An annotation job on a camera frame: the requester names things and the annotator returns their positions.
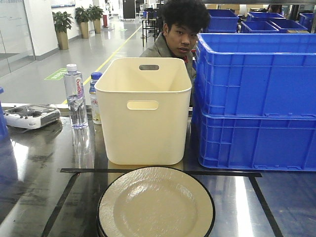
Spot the beige plate black rim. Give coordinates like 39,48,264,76
97,166,215,237

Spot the cream plastic bin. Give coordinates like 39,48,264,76
95,57,192,165

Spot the blue cap drink bottle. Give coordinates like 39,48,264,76
89,72,102,125

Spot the clear water bottle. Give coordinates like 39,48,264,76
64,64,88,129

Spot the man in grey jacket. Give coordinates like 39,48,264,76
139,0,211,107

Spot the large blue plastic crate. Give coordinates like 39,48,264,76
195,33,316,118

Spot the blue crate background left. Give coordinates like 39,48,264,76
203,9,239,33

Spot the blue crate background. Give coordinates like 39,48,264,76
203,9,239,33
240,21,279,34

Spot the potted plant gold pot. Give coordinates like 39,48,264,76
75,6,89,39
52,11,72,50
88,5,103,34

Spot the lower blue plastic crate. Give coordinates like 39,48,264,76
191,108,316,171

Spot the blue crate background middle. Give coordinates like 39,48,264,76
240,21,279,34

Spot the white remote controller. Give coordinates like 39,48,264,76
3,104,60,129

